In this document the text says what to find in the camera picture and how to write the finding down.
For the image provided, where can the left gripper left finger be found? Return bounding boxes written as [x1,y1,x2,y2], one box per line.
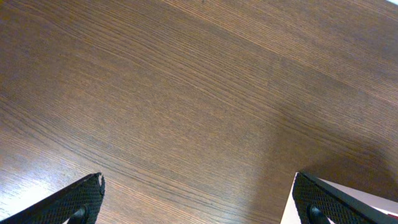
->
[1,172,105,224]

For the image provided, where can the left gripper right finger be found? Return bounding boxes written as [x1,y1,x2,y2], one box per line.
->
[292,172,397,224]

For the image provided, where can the white cardboard box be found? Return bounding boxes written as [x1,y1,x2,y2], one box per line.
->
[280,172,397,224]

